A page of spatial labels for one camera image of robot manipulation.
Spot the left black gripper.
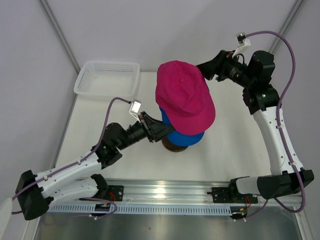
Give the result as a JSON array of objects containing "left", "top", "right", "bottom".
[{"left": 116, "top": 111, "right": 175, "bottom": 151}]

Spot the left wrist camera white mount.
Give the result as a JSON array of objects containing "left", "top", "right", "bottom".
[{"left": 129, "top": 99, "right": 142, "bottom": 121}]

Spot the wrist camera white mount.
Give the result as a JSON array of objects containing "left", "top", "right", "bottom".
[
  {"left": 129, "top": 99, "right": 142, "bottom": 121},
  {"left": 232, "top": 32, "right": 251, "bottom": 57}
]

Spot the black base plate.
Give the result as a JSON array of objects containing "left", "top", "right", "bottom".
[
  {"left": 78, "top": 184, "right": 125, "bottom": 202},
  {"left": 206, "top": 187, "right": 258, "bottom": 204}
]

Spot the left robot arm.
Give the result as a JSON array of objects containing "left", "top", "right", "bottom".
[{"left": 14, "top": 111, "right": 175, "bottom": 221}]

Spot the white plastic basket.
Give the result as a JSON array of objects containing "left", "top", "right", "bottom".
[{"left": 73, "top": 60, "right": 140, "bottom": 101}]

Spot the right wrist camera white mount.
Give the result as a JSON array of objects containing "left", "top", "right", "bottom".
[{"left": 232, "top": 32, "right": 251, "bottom": 57}]

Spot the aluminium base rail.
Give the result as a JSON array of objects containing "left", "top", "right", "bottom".
[{"left": 49, "top": 177, "right": 305, "bottom": 206}]

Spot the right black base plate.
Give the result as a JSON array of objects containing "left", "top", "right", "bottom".
[{"left": 206, "top": 187, "right": 258, "bottom": 204}]

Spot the white slotted cable duct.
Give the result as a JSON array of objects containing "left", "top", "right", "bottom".
[{"left": 48, "top": 202, "right": 232, "bottom": 216}]

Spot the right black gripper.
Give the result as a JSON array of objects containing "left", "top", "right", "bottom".
[{"left": 194, "top": 50, "right": 255, "bottom": 89}]

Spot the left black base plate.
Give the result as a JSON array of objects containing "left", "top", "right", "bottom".
[{"left": 78, "top": 184, "right": 125, "bottom": 202}]

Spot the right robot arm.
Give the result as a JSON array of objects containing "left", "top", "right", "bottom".
[{"left": 197, "top": 50, "right": 314, "bottom": 202}]

